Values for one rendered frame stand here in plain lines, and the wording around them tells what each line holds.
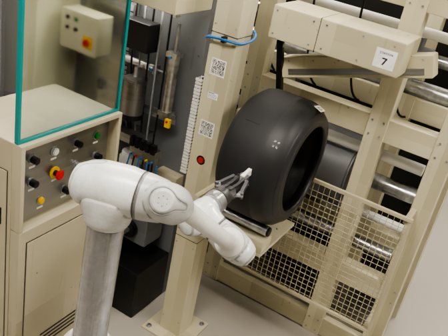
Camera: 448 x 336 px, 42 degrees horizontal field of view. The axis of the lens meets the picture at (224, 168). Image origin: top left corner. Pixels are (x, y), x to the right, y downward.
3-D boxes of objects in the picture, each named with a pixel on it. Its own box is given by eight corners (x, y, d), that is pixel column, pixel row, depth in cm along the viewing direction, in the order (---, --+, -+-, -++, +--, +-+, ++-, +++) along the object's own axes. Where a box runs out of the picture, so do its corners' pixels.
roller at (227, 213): (201, 207, 272) (201, 201, 269) (207, 201, 275) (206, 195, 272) (267, 239, 259) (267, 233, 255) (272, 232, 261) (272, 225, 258)
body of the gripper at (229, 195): (229, 195, 215) (241, 184, 221) (209, 187, 218) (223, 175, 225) (227, 211, 219) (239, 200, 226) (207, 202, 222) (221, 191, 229)
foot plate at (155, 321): (141, 327, 319) (141, 324, 318) (169, 303, 341) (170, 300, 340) (181, 351, 309) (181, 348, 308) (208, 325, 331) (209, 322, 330)
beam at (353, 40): (266, 37, 265) (273, 3, 258) (290, 30, 285) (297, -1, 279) (395, 79, 241) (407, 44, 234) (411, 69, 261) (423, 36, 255)
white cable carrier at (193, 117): (179, 171, 282) (195, 77, 261) (185, 168, 287) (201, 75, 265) (187, 175, 281) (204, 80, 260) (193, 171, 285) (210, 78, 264)
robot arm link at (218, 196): (200, 191, 213) (209, 184, 218) (198, 211, 219) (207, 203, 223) (221, 201, 210) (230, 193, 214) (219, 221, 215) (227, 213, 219)
